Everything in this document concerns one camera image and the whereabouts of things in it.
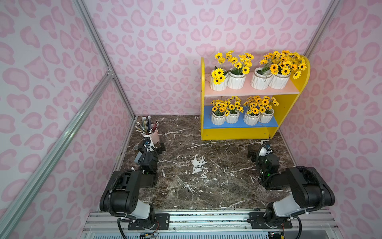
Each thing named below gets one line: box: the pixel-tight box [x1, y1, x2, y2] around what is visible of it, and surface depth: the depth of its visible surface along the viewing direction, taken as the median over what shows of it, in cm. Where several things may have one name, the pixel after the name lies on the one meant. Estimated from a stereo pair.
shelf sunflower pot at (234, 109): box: [224, 95, 245, 124], surface depth 90 cm
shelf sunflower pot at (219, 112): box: [209, 99, 230, 126], surface depth 90 cm
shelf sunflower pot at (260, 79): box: [250, 53, 273, 91], surface depth 74 cm
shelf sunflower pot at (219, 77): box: [209, 52, 230, 92], surface depth 72 cm
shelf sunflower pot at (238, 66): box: [225, 49, 255, 91], surface depth 72 cm
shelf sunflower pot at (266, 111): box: [259, 95, 280, 124], surface depth 90 cm
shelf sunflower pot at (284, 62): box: [268, 49, 307, 90], surface depth 69 cm
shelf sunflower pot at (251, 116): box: [243, 95, 262, 126], surface depth 92 cm
